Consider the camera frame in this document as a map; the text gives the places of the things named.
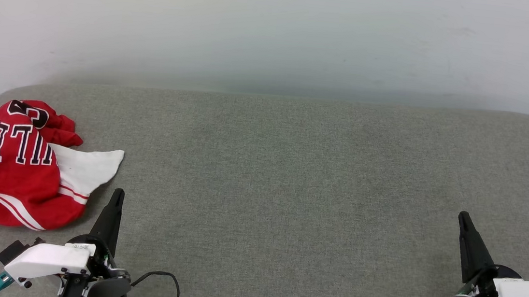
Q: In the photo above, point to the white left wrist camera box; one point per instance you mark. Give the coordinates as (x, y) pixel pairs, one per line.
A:
(42, 260)

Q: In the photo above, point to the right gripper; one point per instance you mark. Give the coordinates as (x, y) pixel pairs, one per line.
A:
(476, 295)

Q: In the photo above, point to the red and white basketball jersey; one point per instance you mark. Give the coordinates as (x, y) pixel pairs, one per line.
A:
(18, 183)

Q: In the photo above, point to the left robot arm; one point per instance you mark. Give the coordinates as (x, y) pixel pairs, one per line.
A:
(107, 294)

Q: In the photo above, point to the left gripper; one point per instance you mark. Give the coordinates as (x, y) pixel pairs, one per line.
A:
(99, 264)

